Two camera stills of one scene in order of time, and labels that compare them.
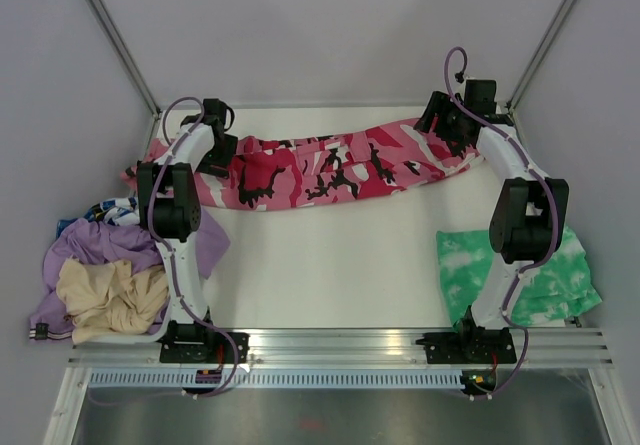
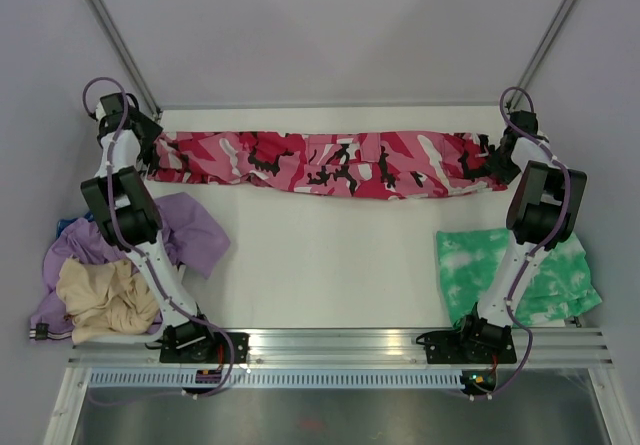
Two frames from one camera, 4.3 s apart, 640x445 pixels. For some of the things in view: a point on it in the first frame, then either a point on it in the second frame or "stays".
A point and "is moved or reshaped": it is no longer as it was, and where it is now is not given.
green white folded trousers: (554, 289) stays
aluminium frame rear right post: (559, 20) stays
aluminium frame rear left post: (110, 32) stays
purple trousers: (88, 240) stays
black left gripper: (230, 144) to (151, 131)
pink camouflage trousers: (363, 162) is moved or reshaped
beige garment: (96, 298) stays
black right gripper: (438, 103) to (505, 175)
